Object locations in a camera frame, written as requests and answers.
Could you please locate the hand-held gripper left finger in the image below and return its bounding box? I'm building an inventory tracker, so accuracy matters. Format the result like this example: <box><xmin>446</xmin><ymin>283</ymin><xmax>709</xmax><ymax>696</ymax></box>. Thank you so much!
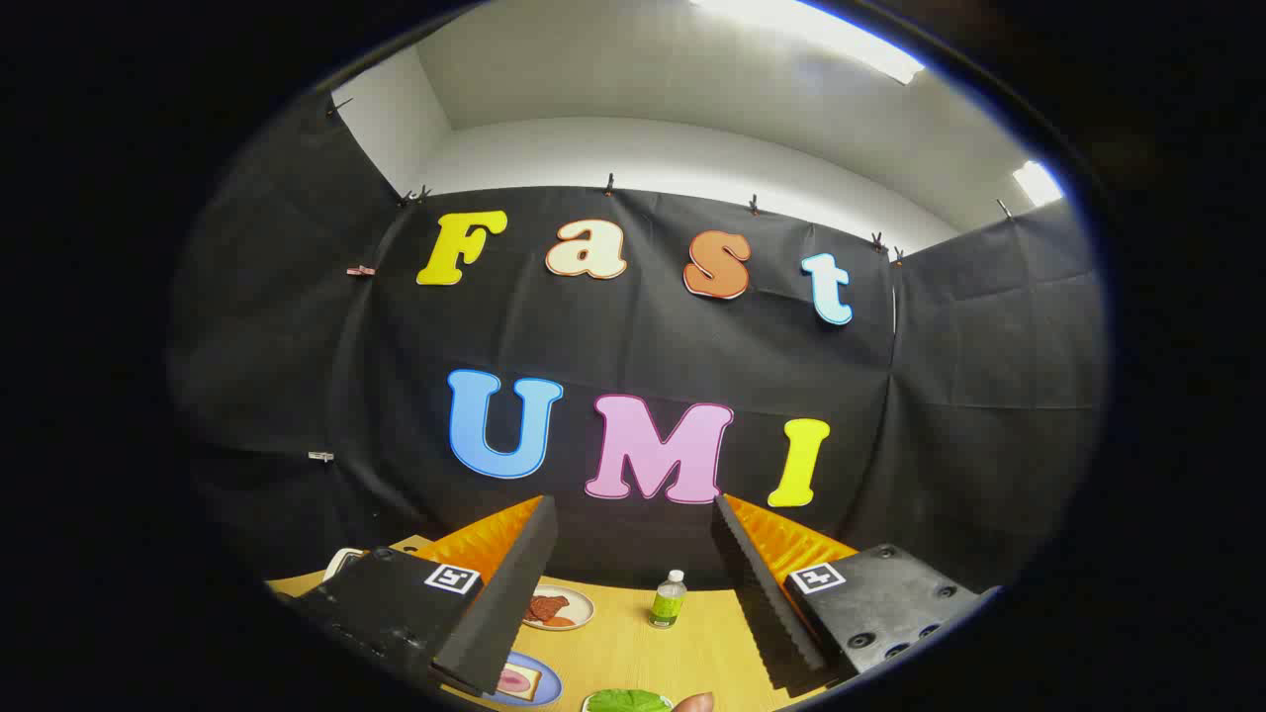
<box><xmin>295</xmin><ymin>494</ymin><xmax>558</xmax><ymax>698</ymax></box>

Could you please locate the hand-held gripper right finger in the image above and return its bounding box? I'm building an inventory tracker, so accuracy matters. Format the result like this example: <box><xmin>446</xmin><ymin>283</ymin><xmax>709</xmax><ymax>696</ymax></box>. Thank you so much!
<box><xmin>712</xmin><ymin>492</ymin><xmax>1000</xmax><ymax>693</ymax></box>

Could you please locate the round white plate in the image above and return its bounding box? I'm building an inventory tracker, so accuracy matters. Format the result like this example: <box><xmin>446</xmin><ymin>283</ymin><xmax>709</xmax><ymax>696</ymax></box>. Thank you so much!
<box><xmin>522</xmin><ymin>584</ymin><xmax>595</xmax><ymax>632</ymax></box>

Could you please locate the green label water bottle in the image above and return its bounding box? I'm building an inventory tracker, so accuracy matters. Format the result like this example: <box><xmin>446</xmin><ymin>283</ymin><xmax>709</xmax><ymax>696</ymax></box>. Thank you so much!
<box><xmin>649</xmin><ymin>570</ymin><xmax>687</xmax><ymax>630</ymax></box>

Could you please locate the blue plate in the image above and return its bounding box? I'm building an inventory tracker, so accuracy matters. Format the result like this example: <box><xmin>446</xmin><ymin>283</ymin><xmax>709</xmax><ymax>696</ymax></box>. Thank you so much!
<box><xmin>485</xmin><ymin>651</ymin><xmax>563</xmax><ymax>707</ymax></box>

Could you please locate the leaf-shaped white plate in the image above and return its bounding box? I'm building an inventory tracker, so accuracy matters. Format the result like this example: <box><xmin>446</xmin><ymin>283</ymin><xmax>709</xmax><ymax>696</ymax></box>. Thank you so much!
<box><xmin>582</xmin><ymin>689</ymin><xmax>676</xmax><ymax>712</ymax></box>

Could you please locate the row of black clips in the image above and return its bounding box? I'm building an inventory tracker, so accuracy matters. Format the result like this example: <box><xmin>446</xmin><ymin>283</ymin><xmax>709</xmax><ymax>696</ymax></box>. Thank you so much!
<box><xmin>326</xmin><ymin>97</ymin><xmax>1015</xmax><ymax>266</ymax></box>

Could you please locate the small ceiling light panel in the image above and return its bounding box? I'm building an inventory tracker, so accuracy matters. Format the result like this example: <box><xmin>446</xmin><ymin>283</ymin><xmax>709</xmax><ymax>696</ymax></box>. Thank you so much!
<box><xmin>1011</xmin><ymin>160</ymin><xmax>1064</xmax><ymax>207</ymax></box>

